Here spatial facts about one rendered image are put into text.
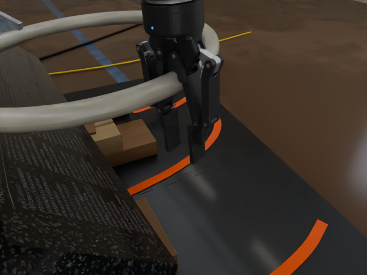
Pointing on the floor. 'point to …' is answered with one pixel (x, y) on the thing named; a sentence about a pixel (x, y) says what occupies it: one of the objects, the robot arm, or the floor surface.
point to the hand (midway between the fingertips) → (183, 136)
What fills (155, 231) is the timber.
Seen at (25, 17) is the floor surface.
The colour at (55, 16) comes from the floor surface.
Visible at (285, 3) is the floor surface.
